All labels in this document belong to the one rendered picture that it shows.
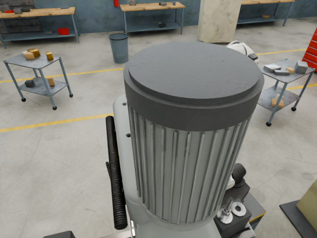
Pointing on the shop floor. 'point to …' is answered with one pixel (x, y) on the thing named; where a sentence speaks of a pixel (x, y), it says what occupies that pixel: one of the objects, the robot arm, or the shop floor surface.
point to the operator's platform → (249, 202)
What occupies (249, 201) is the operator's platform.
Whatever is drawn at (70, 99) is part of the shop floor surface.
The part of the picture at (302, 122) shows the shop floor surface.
